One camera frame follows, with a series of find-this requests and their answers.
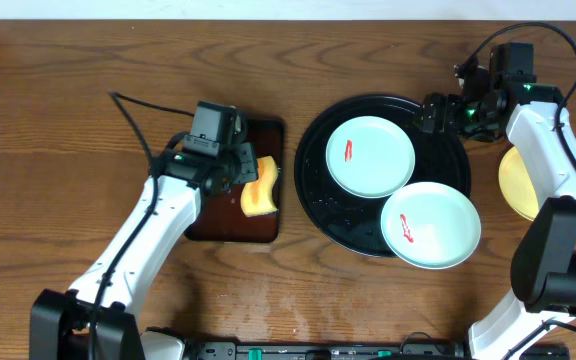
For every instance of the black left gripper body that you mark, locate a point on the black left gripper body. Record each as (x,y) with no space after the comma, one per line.
(247,163)

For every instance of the green yellow sponge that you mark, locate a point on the green yellow sponge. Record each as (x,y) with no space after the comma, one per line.
(257,197)

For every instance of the light green plate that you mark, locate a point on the light green plate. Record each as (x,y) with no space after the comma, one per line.
(370,157)
(430,225)

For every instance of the light green plate front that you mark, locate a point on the light green plate front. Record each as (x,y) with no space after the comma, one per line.
(430,225)

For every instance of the yellow plate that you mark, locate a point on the yellow plate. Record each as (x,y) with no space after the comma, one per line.
(516,186)

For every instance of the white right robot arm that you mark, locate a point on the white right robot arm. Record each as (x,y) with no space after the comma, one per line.
(543,268)

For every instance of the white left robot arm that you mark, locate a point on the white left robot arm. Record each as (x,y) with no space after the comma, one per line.
(96,318)

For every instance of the rectangular black water tray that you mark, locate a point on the rectangular black water tray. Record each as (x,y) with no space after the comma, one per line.
(222,219)

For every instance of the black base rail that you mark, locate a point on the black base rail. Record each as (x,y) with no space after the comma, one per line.
(418,349)

